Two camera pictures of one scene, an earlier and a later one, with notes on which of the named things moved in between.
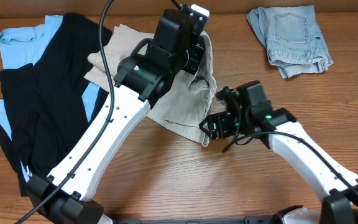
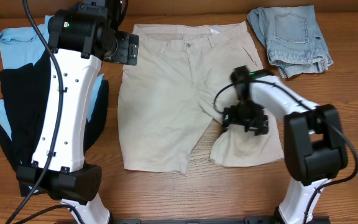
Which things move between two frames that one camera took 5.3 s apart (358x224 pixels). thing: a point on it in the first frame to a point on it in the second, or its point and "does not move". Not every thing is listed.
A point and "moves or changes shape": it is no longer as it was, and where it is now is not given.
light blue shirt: x=26 y=45 does not move
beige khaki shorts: x=186 y=106 moves or changes shape
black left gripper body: x=196 y=58 to x=129 y=48
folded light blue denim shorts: x=291 y=38 does not move
